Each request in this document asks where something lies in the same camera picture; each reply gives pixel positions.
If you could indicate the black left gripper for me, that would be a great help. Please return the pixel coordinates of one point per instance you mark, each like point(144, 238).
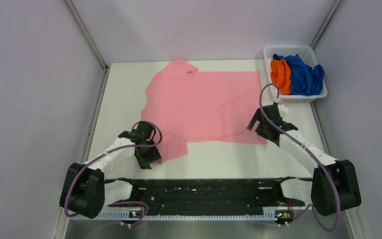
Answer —
point(154, 155)

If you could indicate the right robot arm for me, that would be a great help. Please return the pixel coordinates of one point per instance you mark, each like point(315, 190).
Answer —
point(334, 184)

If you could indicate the right aluminium corner post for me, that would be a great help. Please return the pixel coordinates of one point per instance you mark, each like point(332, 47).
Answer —
point(331, 13)

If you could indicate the pink t shirt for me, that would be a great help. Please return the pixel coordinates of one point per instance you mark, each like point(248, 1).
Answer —
point(189, 105)

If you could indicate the aluminium corner post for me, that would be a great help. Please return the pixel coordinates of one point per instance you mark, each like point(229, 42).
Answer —
point(331, 13)
point(85, 33)

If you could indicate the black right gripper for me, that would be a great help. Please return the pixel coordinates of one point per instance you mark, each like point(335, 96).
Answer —
point(258, 116)

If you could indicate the left aluminium corner post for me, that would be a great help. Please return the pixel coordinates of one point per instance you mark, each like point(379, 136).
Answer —
point(85, 33)

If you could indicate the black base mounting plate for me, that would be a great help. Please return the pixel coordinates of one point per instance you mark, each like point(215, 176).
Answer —
point(207, 197)

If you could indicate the orange t shirt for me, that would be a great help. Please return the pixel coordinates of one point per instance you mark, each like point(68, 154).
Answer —
point(281, 75)

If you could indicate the white slotted cable duct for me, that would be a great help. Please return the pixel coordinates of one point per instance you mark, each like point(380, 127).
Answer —
point(127, 215)

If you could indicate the blue t shirt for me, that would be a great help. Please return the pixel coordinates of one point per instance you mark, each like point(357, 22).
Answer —
point(305, 80)

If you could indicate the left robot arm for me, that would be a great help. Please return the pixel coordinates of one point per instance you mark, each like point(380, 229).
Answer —
point(87, 188)

